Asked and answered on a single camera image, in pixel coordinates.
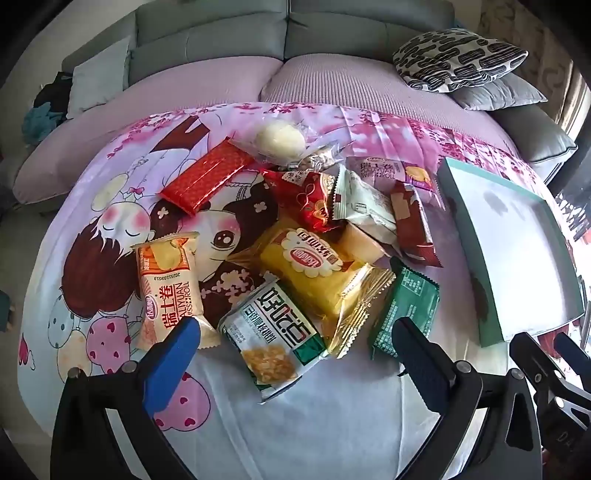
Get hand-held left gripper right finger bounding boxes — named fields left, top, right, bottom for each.
left=392, top=316, right=543, bottom=480

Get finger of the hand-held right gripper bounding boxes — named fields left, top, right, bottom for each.
left=509, top=331, right=578, bottom=407
left=554, top=332, right=591, bottom=370

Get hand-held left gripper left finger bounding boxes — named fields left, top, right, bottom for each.
left=50, top=318, right=218, bottom=480

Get green snack packet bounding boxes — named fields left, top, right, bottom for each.
left=367, top=256, right=441, bottom=361

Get orange swiss roll packet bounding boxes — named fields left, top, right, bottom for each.
left=131, top=231, right=222, bottom=354

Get green-white rice cracker packet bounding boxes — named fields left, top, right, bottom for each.
left=217, top=277, right=329, bottom=404

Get teal-edged white box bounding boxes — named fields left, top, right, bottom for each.
left=436, top=157, right=585, bottom=348

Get red milk biscuit packet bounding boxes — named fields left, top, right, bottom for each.
left=390, top=182, right=444, bottom=268

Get yellow jelly cup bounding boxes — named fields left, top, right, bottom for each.
left=335, top=222, right=386, bottom=264

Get yellow cake packet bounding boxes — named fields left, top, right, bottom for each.
left=226, top=217, right=398, bottom=358

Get white snack packet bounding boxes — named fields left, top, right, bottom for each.
left=332, top=164, right=402, bottom=245

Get red wafer packet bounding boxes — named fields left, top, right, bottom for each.
left=161, top=140, right=256, bottom=217

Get purple swiss roll packet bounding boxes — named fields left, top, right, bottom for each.
left=344, top=156, right=446, bottom=210

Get red foil snack packet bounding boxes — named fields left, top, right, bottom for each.
left=263, top=168, right=347, bottom=234

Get clear pastry packet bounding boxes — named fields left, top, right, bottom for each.
left=286, top=143, right=347, bottom=174

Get white bun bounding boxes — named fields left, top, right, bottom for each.
left=231, top=117, right=333, bottom=164

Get printed blanket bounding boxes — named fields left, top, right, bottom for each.
left=16, top=102, right=591, bottom=480

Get grey pillow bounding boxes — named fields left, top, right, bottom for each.
left=450, top=74, right=549, bottom=112

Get teal cloth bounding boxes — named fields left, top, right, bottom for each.
left=23, top=102, right=65, bottom=146

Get grey sofa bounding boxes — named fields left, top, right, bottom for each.
left=60, top=0, right=580, bottom=167
left=11, top=51, right=527, bottom=217

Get dark clothes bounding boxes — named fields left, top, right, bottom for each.
left=34, top=71, right=75, bottom=116

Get pale cushion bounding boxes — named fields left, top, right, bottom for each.
left=66, top=36, right=134, bottom=120

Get patterned curtain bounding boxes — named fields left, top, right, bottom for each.
left=455, top=0, right=589, bottom=139

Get black patterned pillow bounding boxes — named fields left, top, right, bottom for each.
left=392, top=28, right=529, bottom=94

